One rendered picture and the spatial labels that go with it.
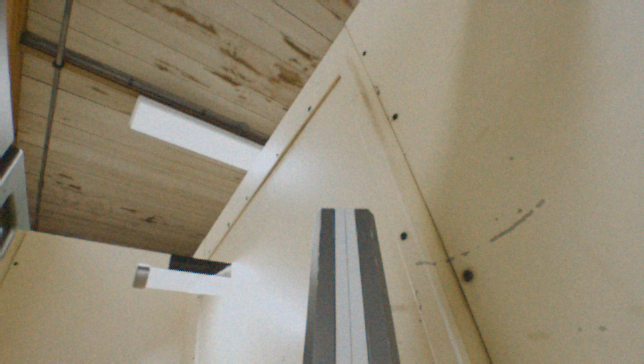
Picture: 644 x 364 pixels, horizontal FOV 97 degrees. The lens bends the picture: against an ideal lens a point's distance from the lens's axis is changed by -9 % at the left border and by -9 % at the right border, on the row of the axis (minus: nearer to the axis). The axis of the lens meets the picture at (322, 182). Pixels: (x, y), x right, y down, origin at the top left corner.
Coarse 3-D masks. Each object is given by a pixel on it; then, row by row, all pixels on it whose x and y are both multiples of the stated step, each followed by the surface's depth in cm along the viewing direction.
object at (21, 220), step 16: (0, 160) 86; (16, 160) 89; (0, 176) 83; (16, 176) 92; (0, 192) 84; (16, 192) 96; (0, 208) 95; (16, 208) 100; (0, 224) 100; (16, 224) 105; (0, 240) 99; (0, 256) 97
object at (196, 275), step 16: (176, 256) 82; (144, 272) 73; (160, 272) 75; (176, 272) 78; (192, 272) 81; (208, 272) 84; (224, 272) 87; (160, 288) 76; (176, 288) 77; (192, 288) 79; (208, 288) 81; (224, 288) 83
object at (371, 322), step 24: (360, 216) 9; (360, 240) 8; (360, 264) 7; (360, 288) 7; (384, 288) 7; (360, 312) 6; (384, 312) 6; (360, 336) 6; (384, 336) 6; (360, 360) 5; (384, 360) 5
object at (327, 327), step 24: (336, 216) 9; (336, 240) 8; (312, 264) 8; (336, 264) 7; (312, 288) 7; (336, 288) 7; (312, 312) 6; (336, 312) 6; (312, 336) 6; (336, 336) 6; (312, 360) 5; (336, 360) 5
